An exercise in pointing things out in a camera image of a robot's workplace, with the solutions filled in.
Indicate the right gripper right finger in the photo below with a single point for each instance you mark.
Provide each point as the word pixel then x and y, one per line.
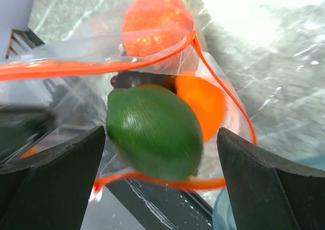
pixel 267 191

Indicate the teal plastic food tray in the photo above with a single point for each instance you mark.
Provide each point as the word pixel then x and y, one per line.
pixel 223 218

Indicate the smooth orange persimmon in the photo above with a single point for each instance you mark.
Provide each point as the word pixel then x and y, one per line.
pixel 206 100

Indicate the green lime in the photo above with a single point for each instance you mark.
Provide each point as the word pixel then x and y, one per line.
pixel 155 132

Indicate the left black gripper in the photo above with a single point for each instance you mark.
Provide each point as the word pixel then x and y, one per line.
pixel 22 126

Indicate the clear zip top bag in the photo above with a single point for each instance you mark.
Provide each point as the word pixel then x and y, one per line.
pixel 72 79

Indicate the textured orange tangerine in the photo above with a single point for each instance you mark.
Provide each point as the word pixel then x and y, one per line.
pixel 156 25

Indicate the dark purple plum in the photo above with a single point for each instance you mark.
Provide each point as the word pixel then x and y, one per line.
pixel 129 79

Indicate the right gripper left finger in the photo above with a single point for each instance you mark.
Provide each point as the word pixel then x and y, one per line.
pixel 50 189

